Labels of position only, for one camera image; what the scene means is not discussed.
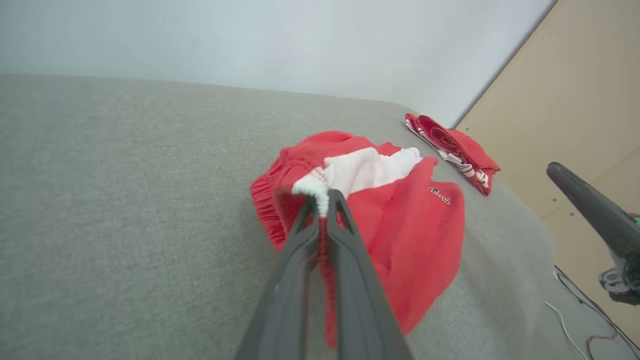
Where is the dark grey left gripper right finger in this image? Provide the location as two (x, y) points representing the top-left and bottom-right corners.
(327, 189), (414, 360)

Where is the thin white cable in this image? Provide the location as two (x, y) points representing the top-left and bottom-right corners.
(544, 300), (592, 360)

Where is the red basketball jersey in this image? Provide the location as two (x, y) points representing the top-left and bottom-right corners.
(249, 130), (466, 349)

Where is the beige wooden board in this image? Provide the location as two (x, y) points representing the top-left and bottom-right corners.
(456, 0), (640, 346)

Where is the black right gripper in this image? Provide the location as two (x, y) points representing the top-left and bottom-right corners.
(546, 161), (640, 306)

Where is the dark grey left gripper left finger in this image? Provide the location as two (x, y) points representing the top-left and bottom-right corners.
(235, 195), (321, 360)

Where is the red basketball jersey number 23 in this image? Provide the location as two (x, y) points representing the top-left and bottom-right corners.
(404, 113), (502, 197)

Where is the red and black cable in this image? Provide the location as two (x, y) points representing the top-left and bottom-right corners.
(553, 266), (640, 360)

